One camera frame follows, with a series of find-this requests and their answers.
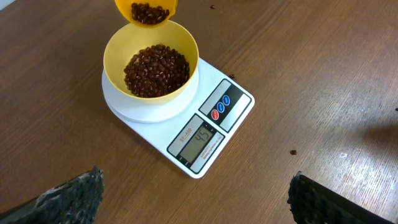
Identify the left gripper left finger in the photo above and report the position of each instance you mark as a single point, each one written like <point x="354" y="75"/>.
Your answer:
<point x="74" y="202"/>

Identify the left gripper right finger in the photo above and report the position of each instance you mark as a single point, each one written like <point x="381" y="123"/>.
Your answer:
<point x="312" y="203"/>

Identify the yellow plastic measuring scoop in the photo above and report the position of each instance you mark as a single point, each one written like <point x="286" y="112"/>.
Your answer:
<point x="147" y="13"/>

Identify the white digital kitchen scale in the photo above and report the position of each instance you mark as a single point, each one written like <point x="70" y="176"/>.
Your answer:
<point x="192" y="129"/>

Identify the pale yellow plastic bowl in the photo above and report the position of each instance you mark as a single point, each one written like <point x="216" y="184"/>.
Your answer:
<point x="130" y="39"/>

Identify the spilled bean on table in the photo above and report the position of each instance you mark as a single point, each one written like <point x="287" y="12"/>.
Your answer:
<point x="293" y="152"/>

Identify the red adzuki beans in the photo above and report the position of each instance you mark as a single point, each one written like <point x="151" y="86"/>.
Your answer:
<point x="156" y="71"/>

